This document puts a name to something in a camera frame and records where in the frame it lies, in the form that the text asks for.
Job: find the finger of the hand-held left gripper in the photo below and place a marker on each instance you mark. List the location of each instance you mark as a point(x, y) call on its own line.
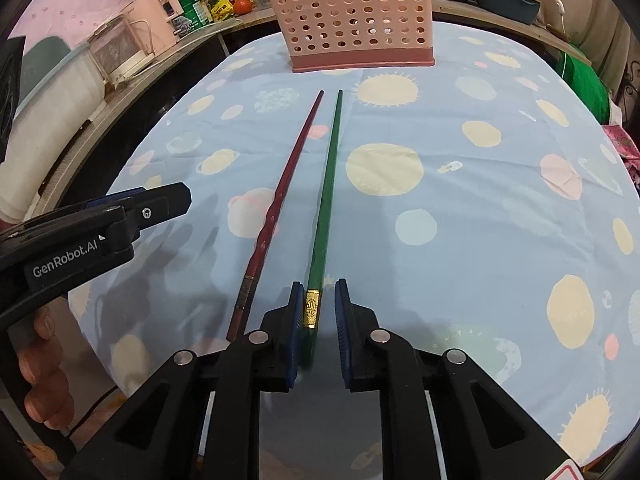
point(160, 205)
point(115, 196)

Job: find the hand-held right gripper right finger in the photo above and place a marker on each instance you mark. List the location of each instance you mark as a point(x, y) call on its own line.
point(345, 340)

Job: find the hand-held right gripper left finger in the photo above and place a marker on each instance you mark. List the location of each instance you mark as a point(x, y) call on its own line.
point(295, 340)

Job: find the maroon twisted chopstick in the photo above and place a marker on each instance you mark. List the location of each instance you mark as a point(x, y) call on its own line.
point(245, 294)

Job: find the green chopstick gold band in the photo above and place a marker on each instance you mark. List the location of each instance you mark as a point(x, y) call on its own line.
point(322, 220)

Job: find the pink perforated utensil basket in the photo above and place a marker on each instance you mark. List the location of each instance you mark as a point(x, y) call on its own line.
point(360, 62)

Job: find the person's left hand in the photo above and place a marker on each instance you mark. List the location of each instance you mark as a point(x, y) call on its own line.
point(47, 380)

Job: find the clear white kitchen appliance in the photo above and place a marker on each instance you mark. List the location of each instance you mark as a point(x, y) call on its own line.
point(120, 52)

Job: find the blue planet print tablecloth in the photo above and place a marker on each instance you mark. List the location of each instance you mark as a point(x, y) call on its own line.
point(450, 210)

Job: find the pink kitchen appliance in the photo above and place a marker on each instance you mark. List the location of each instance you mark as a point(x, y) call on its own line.
point(167, 5)

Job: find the green packet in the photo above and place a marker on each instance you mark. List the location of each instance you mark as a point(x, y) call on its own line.
point(192, 7)

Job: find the yellow packet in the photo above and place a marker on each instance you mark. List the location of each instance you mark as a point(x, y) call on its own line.
point(222, 9)

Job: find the red tomato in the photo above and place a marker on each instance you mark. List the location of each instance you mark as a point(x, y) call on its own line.
point(243, 6)

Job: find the white card red edge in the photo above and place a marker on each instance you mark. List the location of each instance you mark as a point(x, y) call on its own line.
point(565, 474)

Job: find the pink patterned cloth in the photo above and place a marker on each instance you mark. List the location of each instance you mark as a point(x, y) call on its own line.
point(625, 150)

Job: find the green bag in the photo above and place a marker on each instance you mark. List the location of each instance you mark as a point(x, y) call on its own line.
point(585, 85)

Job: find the beige curtain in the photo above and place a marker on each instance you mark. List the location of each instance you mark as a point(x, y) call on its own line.
point(600, 20)

